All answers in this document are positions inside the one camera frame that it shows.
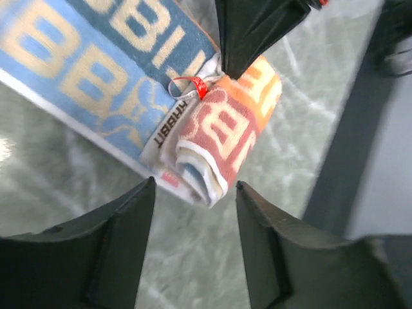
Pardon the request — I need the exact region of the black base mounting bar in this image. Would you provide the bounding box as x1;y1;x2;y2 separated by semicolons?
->
303;1;411;236

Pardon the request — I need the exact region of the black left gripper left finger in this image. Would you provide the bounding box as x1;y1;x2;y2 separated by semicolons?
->
1;178;156;308

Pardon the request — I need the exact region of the striped rabbit print towel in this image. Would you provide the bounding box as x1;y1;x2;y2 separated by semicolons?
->
1;1;282;207

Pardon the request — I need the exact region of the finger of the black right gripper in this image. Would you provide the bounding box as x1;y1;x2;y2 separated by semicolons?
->
215;0;312;79

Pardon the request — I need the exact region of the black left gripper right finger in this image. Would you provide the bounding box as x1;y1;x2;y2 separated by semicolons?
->
236;182;411;308

